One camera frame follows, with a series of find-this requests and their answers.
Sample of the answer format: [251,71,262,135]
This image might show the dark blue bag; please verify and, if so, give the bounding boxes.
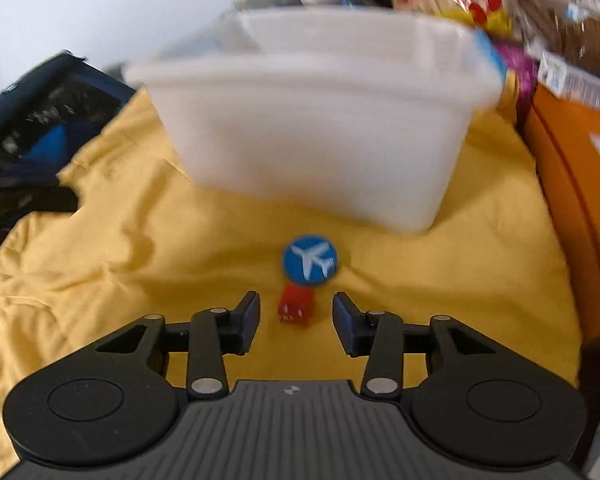
[0,50,137,281]

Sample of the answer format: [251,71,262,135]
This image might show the white plastic bin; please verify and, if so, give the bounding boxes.
[122,6,507,234]

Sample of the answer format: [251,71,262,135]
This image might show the small red building block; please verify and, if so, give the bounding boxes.
[277,284,316,327]

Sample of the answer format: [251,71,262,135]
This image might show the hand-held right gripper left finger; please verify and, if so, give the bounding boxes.
[96,291,261,401]

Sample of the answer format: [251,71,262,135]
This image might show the yellow blanket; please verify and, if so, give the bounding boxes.
[0,74,582,480]

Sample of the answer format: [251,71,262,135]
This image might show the white printed packet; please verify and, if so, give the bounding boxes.
[536,50,600,112]

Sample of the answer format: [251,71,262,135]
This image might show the orange box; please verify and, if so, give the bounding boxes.
[522,82,600,347]

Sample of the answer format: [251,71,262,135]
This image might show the blue round airplane sign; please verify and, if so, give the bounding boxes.
[281,233,342,287]

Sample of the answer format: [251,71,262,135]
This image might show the pink shiny object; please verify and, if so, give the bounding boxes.
[494,41,537,117]

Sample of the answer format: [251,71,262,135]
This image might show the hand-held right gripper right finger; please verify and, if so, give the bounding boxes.
[332,291,501,401]

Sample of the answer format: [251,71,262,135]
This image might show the brown woven bag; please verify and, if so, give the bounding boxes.
[514,0,600,82]

